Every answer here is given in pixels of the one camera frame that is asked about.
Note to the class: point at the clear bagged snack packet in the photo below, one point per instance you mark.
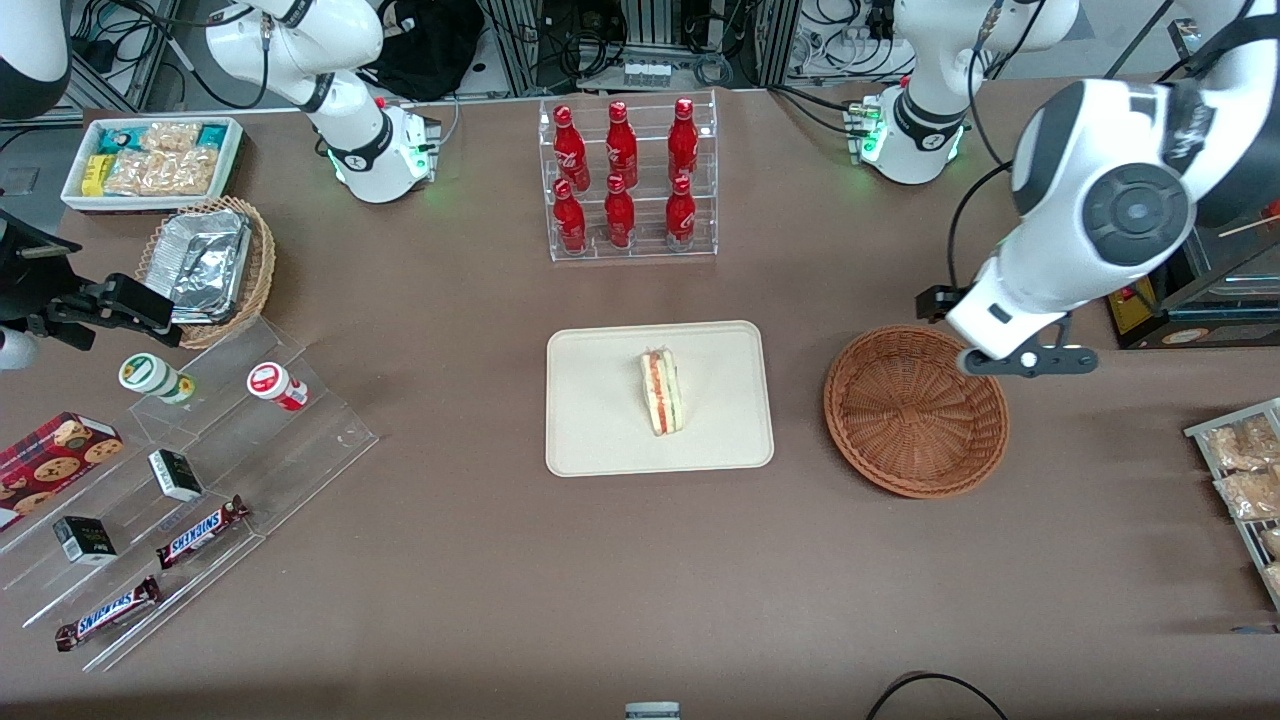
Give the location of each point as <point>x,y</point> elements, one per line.
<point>1250,495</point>
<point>1273,580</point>
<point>1240,445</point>
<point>1271,542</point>

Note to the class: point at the light wicker basket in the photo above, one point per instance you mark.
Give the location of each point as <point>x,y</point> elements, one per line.
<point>258,270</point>

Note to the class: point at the black food warmer machine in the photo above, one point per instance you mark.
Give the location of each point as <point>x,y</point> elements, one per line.
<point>1230,328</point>

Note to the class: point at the teal snack packet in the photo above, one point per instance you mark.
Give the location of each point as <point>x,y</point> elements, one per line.
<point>211,135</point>
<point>118,138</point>

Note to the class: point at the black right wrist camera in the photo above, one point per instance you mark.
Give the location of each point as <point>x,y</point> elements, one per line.
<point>140,305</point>

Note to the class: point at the small clear cracker packet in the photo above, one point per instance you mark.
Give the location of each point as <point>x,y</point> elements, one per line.
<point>170,136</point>

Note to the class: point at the triangle sandwich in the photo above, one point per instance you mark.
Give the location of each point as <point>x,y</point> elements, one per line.
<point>662,395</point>

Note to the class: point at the red lid cup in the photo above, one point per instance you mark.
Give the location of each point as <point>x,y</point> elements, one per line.
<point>272,384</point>

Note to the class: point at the Snickers chocolate bar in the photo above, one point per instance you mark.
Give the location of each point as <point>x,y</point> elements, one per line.
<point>200,532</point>
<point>108,614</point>

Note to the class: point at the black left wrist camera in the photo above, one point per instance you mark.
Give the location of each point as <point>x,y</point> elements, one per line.
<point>938,302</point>

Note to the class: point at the black fabric bag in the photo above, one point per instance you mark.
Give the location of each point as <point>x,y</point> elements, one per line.
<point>430,45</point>

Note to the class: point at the cream plastic tray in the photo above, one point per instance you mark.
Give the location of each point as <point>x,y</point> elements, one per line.
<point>600,400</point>

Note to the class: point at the white plastic snack bin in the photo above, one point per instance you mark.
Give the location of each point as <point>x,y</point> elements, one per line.
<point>72,195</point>

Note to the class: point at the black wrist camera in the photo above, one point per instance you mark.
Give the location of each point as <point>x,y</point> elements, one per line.
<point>938,302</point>
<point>140,305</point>

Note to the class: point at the yellow snack packet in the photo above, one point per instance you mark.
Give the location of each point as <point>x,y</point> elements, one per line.
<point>96,175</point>

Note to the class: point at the small black box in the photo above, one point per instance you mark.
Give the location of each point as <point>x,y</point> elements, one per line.
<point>84,540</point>
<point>176,475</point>

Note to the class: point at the clear acrylic bottle rack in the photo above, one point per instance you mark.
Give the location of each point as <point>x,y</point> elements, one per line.
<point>645,130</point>

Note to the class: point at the clear acrylic stepped display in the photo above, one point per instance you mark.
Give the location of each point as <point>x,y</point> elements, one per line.
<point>320,440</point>

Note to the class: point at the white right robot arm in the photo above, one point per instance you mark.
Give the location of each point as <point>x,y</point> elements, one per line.
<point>300,40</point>

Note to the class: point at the green lid cup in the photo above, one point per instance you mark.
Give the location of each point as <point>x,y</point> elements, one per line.
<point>148,374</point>

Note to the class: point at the red aluminium soda bottle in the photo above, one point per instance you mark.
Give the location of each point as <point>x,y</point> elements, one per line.
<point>621,150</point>
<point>570,222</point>
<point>571,150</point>
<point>619,218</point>
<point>681,218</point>
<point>683,145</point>

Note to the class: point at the aluminium foil tray stack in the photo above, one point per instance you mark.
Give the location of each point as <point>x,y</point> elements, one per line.
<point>205,260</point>

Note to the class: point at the small grey device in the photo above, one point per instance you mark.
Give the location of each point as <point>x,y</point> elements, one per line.
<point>652,712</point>

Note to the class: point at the large clear cracker packet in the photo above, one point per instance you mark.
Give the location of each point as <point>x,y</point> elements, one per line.
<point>160,172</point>

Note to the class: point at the white power strip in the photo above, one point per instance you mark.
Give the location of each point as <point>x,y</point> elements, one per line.
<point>647,74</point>

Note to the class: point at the brown wicker basket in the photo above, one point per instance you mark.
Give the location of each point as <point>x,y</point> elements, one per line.
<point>900,420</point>

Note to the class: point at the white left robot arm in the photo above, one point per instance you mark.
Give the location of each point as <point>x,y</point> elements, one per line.
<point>1080,200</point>

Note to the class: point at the wooden skewer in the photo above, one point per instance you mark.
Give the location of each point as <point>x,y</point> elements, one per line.
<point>1250,227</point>

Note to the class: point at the red cookie box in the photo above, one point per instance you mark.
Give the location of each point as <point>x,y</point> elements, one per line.
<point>50,460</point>

